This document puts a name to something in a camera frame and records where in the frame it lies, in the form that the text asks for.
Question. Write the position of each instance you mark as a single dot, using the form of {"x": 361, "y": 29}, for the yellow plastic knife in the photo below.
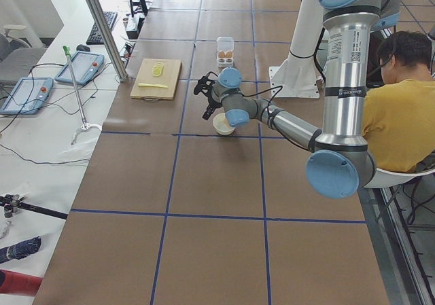
{"x": 146, "y": 85}

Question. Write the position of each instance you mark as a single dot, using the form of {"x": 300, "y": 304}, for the white chair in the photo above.
{"x": 384, "y": 179}

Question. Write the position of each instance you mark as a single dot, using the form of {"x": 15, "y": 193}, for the metal reacher grabber tool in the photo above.
{"x": 86, "y": 126}

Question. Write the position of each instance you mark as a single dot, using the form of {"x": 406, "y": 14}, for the aluminium frame post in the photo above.
{"x": 108, "y": 40}

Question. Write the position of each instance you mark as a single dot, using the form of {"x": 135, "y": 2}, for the dark blue folded umbrella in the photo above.
{"x": 20, "y": 250}

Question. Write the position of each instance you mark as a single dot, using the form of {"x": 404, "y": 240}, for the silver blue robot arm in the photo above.
{"x": 340, "y": 163}

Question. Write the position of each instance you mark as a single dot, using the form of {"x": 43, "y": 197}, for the black tripod rod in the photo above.
{"x": 12, "y": 202}

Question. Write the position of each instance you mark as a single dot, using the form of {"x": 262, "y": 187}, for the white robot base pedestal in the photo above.
{"x": 296, "y": 76}

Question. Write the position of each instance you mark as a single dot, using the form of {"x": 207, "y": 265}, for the white bowl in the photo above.
{"x": 221, "y": 125}

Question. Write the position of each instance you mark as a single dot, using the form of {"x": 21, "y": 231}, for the bamboo cutting board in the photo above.
{"x": 170, "y": 76}

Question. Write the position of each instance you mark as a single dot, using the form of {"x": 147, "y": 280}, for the blue teach pendant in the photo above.
{"x": 85, "y": 65}
{"x": 28, "y": 96}

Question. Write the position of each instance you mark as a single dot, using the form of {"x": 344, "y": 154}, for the clear plastic egg box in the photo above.
{"x": 225, "y": 44}

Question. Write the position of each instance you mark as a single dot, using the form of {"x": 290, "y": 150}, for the blue teach pendant far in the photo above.
{"x": 85, "y": 65}

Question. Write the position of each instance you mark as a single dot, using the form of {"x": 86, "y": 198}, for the blue teach pendant near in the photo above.
{"x": 28, "y": 96}

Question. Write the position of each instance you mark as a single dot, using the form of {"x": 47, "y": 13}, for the black computer mouse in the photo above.
{"x": 83, "y": 48}

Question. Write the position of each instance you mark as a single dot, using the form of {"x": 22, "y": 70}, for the red cylinder object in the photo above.
{"x": 16, "y": 283}

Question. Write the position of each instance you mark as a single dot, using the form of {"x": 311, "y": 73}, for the grey office chair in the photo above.
{"x": 18, "y": 57}

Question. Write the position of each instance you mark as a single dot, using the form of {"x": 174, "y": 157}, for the person in yellow shirt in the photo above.
{"x": 398, "y": 120}

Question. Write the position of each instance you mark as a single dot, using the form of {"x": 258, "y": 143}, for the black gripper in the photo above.
{"x": 213, "y": 101}

